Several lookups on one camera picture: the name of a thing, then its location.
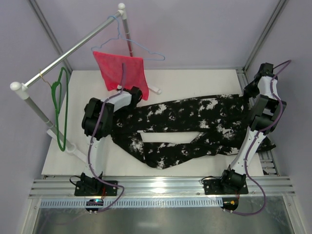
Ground aluminium side rail frame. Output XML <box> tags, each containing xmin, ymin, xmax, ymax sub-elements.
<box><xmin>230</xmin><ymin>63</ymin><xmax>287</xmax><ymax>176</ymax></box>

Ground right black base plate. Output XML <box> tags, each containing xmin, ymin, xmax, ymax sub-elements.
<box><xmin>201</xmin><ymin>177</ymin><xmax>249</xmax><ymax>195</ymax></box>

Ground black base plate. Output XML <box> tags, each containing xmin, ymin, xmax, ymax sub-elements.
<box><xmin>201</xmin><ymin>177</ymin><xmax>249</xmax><ymax>195</ymax></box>
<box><xmin>74</xmin><ymin>180</ymin><xmax>117</xmax><ymax>196</ymax></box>

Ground aluminium front rail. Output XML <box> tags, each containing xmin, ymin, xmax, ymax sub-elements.
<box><xmin>29</xmin><ymin>176</ymin><xmax>295</xmax><ymax>198</ymax></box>

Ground purple cable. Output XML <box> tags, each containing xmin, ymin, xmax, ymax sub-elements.
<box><xmin>86</xmin><ymin>62</ymin><xmax>127</xmax><ymax>215</ymax></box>
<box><xmin>229</xmin><ymin>59</ymin><xmax>293</xmax><ymax>215</ymax></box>

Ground perforated cable duct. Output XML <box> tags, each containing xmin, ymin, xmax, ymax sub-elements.
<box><xmin>39</xmin><ymin>197</ymin><xmax>223</xmax><ymax>209</ymax></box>

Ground green plastic hanger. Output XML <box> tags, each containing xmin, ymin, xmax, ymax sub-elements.
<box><xmin>50</xmin><ymin>67</ymin><xmax>70</xmax><ymax>152</ymax></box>

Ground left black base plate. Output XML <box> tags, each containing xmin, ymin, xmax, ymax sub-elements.
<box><xmin>74</xmin><ymin>180</ymin><xmax>117</xmax><ymax>196</ymax></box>

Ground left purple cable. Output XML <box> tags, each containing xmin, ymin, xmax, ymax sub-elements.
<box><xmin>86</xmin><ymin>62</ymin><xmax>127</xmax><ymax>215</ymax></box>

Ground silver white clothes rack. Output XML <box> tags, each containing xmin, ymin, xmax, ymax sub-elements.
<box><xmin>10</xmin><ymin>2</ymin><xmax>162</xmax><ymax>171</ymax></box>

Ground red cloth towel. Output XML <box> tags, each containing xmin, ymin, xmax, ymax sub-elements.
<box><xmin>93</xmin><ymin>51</ymin><xmax>149</xmax><ymax>100</ymax></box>

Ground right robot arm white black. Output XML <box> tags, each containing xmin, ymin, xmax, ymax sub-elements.
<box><xmin>220</xmin><ymin>63</ymin><xmax>287</xmax><ymax>195</ymax></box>

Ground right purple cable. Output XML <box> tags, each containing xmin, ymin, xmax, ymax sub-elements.
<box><xmin>229</xmin><ymin>59</ymin><xmax>293</xmax><ymax>215</ymax></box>

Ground black white tie-dye trousers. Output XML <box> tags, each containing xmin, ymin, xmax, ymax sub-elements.
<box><xmin>111</xmin><ymin>94</ymin><xmax>276</xmax><ymax>169</ymax></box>

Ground blue wire hanger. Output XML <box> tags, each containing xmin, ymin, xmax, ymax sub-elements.
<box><xmin>91</xmin><ymin>15</ymin><xmax>166</xmax><ymax>61</ymax></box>

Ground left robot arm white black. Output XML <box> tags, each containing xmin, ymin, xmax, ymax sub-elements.
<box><xmin>74</xmin><ymin>87</ymin><xmax>143</xmax><ymax>196</ymax></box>

